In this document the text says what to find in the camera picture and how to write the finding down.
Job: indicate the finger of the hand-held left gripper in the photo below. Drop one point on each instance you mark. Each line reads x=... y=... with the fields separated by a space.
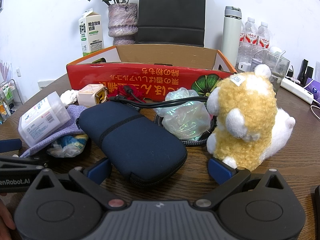
x=22 y=162
x=11 y=145

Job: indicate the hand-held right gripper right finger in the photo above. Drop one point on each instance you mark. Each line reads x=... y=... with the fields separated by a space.
x=220 y=171

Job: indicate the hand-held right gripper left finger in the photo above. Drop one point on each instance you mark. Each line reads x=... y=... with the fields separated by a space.
x=98 y=171

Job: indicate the plastic yellow blue item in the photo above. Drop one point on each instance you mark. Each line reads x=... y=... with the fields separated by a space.
x=67 y=146

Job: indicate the navy zip pouch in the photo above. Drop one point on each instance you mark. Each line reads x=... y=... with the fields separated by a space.
x=135 y=140

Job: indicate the yellow white plush toy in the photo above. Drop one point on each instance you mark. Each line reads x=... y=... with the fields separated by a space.
x=245 y=120

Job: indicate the purple knitted pouch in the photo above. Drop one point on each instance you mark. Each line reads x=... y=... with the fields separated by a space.
x=72 y=120

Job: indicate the iridescent plastic bag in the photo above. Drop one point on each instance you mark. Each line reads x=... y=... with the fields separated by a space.
x=185 y=117

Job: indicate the white tissue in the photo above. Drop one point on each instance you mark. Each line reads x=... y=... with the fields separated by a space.
x=68 y=97

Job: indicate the cream power adapter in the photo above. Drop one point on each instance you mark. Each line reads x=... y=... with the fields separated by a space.
x=91 y=95

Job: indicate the red cardboard box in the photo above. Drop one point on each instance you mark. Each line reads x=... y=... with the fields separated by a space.
x=160 y=72

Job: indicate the wooden desktop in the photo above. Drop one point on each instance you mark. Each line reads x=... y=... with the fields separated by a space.
x=195 y=155

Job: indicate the person's left hand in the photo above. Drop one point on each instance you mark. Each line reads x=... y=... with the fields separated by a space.
x=5 y=220

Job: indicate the white plastic jar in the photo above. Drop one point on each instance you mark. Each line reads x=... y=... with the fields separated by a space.
x=42 y=120

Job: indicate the metal storage rack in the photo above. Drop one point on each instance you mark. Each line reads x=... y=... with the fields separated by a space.
x=8 y=97

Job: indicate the purple feather decoration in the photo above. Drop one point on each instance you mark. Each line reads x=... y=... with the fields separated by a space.
x=4 y=70

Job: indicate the white charger cube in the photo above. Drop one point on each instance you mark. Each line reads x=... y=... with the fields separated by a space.
x=244 y=66

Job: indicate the white power strip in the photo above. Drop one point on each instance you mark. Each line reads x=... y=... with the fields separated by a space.
x=297 y=90

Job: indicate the small white box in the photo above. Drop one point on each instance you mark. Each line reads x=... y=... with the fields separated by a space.
x=256 y=63

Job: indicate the clear glass cup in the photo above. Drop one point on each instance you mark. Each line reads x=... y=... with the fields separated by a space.
x=277 y=72

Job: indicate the purple tissue pack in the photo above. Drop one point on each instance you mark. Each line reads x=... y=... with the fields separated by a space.
x=313 y=87

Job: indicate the black cosmetic tubes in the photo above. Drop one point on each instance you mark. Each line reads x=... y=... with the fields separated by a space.
x=305 y=71

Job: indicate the clear water bottle red label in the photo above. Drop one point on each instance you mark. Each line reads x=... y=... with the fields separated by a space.
x=242 y=37
x=250 y=37
x=264 y=35

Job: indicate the white thermos bottle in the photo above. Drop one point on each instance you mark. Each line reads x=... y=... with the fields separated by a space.
x=231 y=35

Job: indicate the white green milk carton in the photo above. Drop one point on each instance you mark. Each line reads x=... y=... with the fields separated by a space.
x=90 y=32

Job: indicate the purple ceramic vase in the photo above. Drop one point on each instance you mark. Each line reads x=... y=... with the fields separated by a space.
x=123 y=25

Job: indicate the black paper bag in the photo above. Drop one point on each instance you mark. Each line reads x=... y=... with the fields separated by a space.
x=171 y=15

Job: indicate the white wall vent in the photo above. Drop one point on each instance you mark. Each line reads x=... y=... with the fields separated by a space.
x=46 y=84

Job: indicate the white wall outlet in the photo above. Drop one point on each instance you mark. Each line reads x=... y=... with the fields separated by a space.
x=18 y=73

